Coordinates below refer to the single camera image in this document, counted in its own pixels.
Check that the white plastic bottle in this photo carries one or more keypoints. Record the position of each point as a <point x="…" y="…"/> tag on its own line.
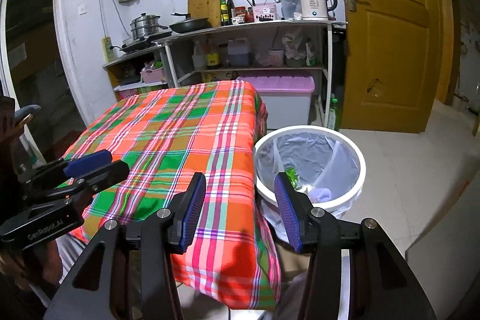
<point x="198" y="57"/>

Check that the metal kitchen rack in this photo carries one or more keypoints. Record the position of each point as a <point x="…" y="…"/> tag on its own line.
<point x="262" y="25"/>

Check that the black induction cooker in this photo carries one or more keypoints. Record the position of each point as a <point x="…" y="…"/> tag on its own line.
<point x="140" y="44"/>

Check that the yellowed power strip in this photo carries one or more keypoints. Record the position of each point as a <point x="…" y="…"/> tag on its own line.
<point x="107" y="50"/>

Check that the white wall switch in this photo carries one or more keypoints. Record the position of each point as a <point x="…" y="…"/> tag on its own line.
<point x="82" y="9"/>

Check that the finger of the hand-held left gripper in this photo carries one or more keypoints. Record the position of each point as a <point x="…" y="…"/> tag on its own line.
<point x="90" y="161"/>
<point x="108" y="173"/>

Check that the dark liquid jug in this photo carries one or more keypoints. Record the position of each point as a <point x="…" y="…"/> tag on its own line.
<point x="239" y="54"/>

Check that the black frying pan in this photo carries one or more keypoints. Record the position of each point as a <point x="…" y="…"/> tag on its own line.
<point x="189" y="25"/>

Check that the yellow wooden door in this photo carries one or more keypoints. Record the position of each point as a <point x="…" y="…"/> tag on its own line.
<point x="393" y="61"/>

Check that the pink utensil holder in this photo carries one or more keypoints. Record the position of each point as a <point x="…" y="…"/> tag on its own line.
<point x="264" y="14"/>

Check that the green plastic bottle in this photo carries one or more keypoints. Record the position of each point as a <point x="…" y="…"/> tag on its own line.
<point x="333" y="115"/>

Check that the red sauce jar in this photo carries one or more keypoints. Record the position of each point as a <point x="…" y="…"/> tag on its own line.
<point x="249" y="14"/>
<point x="240" y="14"/>

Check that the crumpled plastic bags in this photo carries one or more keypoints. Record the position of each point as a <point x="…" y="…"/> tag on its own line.
<point x="296" y="48"/>

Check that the low wooden shelf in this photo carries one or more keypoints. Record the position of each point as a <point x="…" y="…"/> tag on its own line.
<point x="127" y="55"/>

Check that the plaid tablecloth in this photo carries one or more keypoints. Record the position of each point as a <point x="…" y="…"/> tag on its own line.
<point x="168" y="125"/>

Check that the wooden cutting board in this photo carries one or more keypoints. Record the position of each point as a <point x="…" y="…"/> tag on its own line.
<point x="204" y="1"/>

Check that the pink plastic basket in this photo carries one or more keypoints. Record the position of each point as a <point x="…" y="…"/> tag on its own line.
<point x="153" y="76"/>

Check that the person's left leg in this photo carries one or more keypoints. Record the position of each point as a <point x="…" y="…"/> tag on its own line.
<point x="73" y="256"/>

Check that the steel steamer pot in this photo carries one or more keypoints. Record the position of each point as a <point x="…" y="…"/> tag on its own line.
<point x="144" y="27"/>

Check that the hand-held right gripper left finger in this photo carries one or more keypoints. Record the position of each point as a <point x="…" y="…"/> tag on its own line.
<point x="193" y="211"/>

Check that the dark sauce bottle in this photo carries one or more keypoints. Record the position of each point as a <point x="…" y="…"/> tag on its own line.
<point x="230" y="9"/>

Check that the clear plastic container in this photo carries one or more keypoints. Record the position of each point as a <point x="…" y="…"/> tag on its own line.
<point x="288" y="7"/>

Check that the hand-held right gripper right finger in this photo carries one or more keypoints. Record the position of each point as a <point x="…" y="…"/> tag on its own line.
<point x="287" y="215"/>

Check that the brown bottle yellow label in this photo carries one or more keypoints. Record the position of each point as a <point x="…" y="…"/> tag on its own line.
<point x="213" y="59"/>

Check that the purple lid storage box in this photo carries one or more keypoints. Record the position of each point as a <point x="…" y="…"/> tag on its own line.
<point x="277" y="85"/>

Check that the green oil bottle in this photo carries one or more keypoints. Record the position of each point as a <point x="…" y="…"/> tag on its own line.
<point x="224" y="12"/>

